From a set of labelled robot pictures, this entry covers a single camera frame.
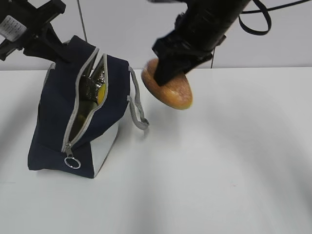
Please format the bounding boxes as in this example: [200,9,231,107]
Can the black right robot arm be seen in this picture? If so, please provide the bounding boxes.
[152,0,249,86]

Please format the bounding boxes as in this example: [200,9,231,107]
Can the brown bread roll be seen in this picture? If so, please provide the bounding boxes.
[141,58,193,110]

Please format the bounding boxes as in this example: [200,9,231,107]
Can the yellow banana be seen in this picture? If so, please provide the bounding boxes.
[97,84,106,105]

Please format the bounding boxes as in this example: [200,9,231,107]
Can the navy blue lunch bag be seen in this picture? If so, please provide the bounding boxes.
[27,36,149,178]

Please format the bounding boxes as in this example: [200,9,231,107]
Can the black cable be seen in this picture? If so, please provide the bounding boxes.
[238,0,312,36]

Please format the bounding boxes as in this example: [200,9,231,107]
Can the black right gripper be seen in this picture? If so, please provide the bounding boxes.
[152,14,226,86]

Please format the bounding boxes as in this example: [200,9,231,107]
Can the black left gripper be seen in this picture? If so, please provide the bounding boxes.
[0,0,72,63]

